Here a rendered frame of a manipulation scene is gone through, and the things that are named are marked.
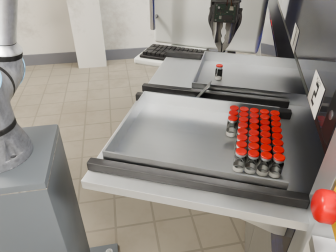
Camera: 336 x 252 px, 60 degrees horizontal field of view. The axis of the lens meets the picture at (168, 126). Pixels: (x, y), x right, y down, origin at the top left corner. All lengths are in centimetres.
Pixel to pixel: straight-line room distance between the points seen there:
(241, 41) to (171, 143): 84
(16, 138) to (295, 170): 63
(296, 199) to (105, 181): 33
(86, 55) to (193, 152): 281
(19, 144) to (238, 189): 53
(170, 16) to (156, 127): 83
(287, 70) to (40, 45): 294
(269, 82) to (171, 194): 54
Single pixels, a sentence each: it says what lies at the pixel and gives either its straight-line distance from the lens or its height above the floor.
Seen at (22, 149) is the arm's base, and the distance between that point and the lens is 80.
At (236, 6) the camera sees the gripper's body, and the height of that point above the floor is 111.
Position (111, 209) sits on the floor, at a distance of 168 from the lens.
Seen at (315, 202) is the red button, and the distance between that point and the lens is 39.
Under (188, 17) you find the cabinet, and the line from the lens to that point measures 141.
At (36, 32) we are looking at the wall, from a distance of 354.
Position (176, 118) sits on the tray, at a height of 88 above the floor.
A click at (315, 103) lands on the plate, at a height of 101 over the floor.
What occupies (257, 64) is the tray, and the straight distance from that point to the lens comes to 106.
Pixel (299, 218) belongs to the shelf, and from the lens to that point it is 54.
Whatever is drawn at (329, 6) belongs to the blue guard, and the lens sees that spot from 63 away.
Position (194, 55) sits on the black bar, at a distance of 107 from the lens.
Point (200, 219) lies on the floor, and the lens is 162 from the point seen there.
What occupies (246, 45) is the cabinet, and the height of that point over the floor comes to 84.
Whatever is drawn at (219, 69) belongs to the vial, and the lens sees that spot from 91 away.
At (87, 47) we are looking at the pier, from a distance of 331.
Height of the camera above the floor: 127
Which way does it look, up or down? 34 degrees down
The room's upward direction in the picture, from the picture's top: straight up
